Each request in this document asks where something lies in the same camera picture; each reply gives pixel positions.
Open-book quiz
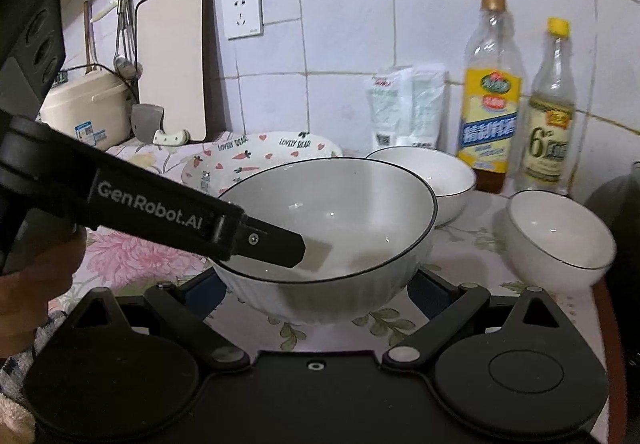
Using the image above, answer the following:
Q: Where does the carrot patterned plate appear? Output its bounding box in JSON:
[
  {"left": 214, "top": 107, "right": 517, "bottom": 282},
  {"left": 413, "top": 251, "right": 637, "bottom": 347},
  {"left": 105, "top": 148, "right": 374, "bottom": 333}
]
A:
[{"left": 181, "top": 130, "right": 345, "bottom": 198}]

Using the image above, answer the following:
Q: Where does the wooden handled spatula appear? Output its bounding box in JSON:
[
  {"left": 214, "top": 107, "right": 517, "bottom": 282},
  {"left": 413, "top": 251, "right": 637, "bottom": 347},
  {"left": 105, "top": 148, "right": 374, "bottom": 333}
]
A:
[{"left": 82, "top": 0, "right": 99, "bottom": 75}]

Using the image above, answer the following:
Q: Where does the yellow cap vinegar bottle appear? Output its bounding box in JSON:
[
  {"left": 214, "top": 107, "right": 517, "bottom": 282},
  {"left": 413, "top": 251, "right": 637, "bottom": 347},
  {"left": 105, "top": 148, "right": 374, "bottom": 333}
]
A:
[{"left": 515, "top": 17, "right": 577, "bottom": 195}]

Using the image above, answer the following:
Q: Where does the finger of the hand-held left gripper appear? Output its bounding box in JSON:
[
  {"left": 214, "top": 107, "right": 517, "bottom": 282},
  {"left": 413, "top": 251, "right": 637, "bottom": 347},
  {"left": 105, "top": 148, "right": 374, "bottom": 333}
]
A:
[{"left": 235, "top": 216, "right": 335, "bottom": 274}]

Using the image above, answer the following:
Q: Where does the metal ladle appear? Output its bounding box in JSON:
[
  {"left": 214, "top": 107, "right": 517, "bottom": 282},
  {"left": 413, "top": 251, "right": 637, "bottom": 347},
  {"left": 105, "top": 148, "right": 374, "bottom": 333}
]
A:
[{"left": 113, "top": 0, "right": 144, "bottom": 80}]

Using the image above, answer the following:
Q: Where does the black pot with lid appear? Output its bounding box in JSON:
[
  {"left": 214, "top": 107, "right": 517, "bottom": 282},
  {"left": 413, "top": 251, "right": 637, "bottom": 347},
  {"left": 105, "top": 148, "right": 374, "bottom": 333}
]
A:
[{"left": 582, "top": 173, "right": 640, "bottom": 355}]

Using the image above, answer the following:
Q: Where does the white seasoning bag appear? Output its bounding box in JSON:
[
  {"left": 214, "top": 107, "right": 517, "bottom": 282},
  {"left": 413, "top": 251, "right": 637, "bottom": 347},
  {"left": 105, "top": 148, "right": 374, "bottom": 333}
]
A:
[{"left": 366, "top": 66, "right": 416, "bottom": 153}]

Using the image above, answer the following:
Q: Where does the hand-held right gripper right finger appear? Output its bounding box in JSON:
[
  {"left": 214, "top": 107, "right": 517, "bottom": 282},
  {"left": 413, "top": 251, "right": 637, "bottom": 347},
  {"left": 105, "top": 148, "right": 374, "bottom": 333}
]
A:
[{"left": 382, "top": 268, "right": 577, "bottom": 372}]

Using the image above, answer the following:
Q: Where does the yellow label cooking wine bottle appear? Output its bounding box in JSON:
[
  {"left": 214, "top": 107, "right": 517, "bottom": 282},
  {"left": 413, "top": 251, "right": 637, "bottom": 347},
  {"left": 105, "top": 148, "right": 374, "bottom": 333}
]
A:
[{"left": 456, "top": 0, "right": 524, "bottom": 193}]

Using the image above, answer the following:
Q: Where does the floral printed tablecloth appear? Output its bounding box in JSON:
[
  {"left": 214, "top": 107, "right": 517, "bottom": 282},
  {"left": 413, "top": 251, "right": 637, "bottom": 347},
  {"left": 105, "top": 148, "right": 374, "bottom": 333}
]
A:
[{"left": 0, "top": 129, "right": 609, "bottom": 430}]

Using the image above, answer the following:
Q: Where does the cream rice cooker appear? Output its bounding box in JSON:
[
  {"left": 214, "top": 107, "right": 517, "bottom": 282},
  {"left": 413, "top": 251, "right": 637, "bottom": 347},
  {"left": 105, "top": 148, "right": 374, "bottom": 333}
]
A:
[{"left": 40, "top": 65, "right": 139, "bottom": 148}]

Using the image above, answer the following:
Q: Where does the steel cleaver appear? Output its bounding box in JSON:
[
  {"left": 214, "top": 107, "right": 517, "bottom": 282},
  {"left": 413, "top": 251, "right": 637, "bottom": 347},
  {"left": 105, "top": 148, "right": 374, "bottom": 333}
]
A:
[{"left": 131, "top": 103, "right": 191, "bottom": 147}]

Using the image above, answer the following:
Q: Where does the cream handled peeler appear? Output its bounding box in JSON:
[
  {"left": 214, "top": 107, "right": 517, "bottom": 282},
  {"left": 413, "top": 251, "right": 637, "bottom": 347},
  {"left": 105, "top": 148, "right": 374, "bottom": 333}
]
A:
[{"left": 90, "top": 0, "right": 126, "bottom": 23}]

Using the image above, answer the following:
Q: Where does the translucent seasoning bag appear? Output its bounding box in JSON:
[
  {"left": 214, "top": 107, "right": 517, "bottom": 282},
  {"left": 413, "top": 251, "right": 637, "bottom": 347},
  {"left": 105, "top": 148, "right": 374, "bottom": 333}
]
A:
[{"left": 410, "top": 64, "right": 448, "bottom": 150}]

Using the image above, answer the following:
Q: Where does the cream cutting board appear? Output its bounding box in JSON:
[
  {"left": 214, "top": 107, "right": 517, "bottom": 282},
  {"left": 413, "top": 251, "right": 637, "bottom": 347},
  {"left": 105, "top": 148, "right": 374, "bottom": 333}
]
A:
[{"left": 135, "top": 0, "right": 217, "bottom": 144}]

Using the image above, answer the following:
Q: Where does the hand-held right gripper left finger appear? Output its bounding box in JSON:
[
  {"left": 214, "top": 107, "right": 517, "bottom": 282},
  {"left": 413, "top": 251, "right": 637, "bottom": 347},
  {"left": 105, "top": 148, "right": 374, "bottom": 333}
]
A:
[{"left": 64, "top": 269, "right": 251, "bottom": 372}]

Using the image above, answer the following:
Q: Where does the white ribbed bowl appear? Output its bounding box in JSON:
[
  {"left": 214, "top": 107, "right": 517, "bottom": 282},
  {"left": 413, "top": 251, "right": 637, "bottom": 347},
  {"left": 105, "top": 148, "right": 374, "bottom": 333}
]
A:
[
  {"left": 207, "top": 157, "right": 439, "bottom": 325},
  {"left": 504, "top": 189, "right": 617, "bottom": 286},
  {"left": 365, "top": 146, "right": 477, "bottom": 228}
]

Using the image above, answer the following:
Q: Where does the person's left hand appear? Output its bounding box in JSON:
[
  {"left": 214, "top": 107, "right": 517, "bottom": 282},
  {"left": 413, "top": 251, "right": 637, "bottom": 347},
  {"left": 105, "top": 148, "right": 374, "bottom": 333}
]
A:
[{"left": 0, "top": 226, "right": 87, "bottom": 358}]

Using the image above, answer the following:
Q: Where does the white wall socket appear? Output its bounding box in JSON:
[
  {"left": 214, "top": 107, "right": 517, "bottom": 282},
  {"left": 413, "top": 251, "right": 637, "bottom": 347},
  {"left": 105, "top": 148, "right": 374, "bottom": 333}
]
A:
[{"left": 221, "top": 0, "right": 264, "bottom": 41}]

